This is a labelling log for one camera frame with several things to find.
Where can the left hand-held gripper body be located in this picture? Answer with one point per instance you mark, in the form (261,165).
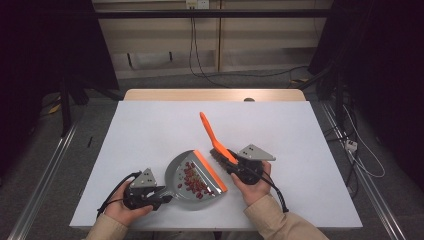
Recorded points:
(144,181)

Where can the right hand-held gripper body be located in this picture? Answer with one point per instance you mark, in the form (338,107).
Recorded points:
(253,153)

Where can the dark red debris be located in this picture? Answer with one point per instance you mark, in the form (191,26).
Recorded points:
(181,185)

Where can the orange brush with grey bristles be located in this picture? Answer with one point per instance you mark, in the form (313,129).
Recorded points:
(211,133)

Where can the grey dustpan with orange lip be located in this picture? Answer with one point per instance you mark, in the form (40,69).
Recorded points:
(200,204)

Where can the person's right hand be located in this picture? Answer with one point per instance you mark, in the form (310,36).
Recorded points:
(255,193)

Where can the person's left hand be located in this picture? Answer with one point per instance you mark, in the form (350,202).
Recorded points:
(123,213)

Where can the white table sheet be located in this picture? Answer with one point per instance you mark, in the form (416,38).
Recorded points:
(283,116)

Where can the grey table grommet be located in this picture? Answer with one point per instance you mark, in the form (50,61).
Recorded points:
(249,99)

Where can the small black stick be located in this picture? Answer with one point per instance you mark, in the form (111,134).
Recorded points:
(90,141)

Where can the wooden table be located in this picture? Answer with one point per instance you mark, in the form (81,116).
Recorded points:
(200,94)

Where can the white power adapter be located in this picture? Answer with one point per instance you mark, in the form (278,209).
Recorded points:
(351,146)

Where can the black metal stand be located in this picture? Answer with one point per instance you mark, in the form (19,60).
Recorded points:
(65,110)
(339,100)

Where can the black horizontal metal bar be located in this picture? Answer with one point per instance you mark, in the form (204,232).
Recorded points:
(266,13)

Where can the black curtain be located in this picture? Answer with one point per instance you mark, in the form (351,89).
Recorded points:
(383,50)
(33,50)

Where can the aluminium floor rail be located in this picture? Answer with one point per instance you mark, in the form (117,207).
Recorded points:
(376,196)
(43,186)

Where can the white wall socket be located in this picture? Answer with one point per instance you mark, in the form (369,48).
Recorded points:
(196,4)

